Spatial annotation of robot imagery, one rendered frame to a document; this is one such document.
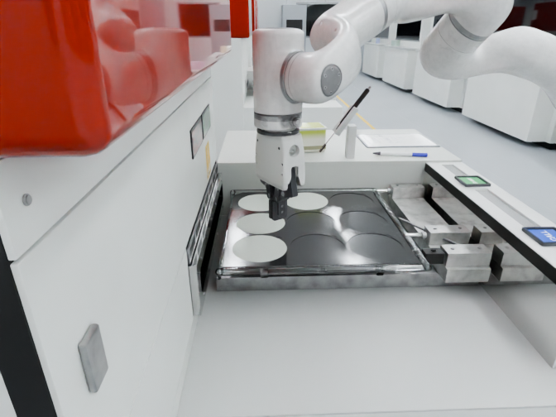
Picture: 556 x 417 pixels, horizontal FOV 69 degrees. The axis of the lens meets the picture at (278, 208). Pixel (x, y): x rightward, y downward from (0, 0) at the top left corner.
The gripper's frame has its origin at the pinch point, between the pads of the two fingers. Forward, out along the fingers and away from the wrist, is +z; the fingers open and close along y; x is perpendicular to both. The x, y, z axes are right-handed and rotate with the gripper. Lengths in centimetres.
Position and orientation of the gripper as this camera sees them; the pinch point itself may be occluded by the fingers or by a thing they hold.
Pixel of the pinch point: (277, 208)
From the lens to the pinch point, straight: 77.7
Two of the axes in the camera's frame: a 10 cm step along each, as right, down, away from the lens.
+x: -8.2, 2.3, -5.3
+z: 0.0, 9.1, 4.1
